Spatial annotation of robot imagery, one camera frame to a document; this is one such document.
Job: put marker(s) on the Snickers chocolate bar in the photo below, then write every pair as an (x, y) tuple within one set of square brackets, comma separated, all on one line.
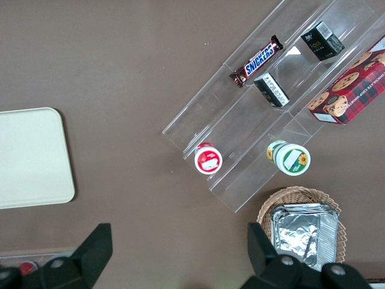
[(258, 61)]

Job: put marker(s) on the small black white-labelled box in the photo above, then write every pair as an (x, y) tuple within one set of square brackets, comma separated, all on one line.
[(272, 90)]

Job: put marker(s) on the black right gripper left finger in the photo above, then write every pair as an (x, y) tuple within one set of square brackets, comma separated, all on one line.
[(87, 256)]

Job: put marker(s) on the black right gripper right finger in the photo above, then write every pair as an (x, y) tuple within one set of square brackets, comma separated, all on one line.
[(264, 265)]

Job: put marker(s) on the clear plastic holder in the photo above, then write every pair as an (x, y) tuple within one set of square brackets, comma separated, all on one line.
[(39, 256)]

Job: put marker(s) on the red lidded yogurt cup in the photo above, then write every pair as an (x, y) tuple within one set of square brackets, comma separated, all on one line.
[(208, 159)]

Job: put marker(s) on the tan wicker basket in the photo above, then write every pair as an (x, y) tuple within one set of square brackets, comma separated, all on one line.
[(266, 207)]

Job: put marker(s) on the cream rectangular tray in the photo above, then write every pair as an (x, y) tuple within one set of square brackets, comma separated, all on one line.
[(30, 156)]

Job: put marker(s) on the large black carton box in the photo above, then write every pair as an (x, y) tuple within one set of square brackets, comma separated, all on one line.
[(319, 42)]

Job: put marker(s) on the red tartan cookie box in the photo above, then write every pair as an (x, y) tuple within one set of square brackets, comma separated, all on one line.
[(352, 90)]

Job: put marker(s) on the aluminium foil container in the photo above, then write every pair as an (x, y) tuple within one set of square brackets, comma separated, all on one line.
[(300, 238)]

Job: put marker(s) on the green sunflower lidded cup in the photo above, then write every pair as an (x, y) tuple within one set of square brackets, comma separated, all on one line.
[(290, 159)]

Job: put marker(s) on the small red round object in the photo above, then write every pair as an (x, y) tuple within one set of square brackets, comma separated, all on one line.
[(27, 268)]

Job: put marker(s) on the clear acrylic tiered shelf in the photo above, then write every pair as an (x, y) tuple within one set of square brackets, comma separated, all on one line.
[(228, 120)]

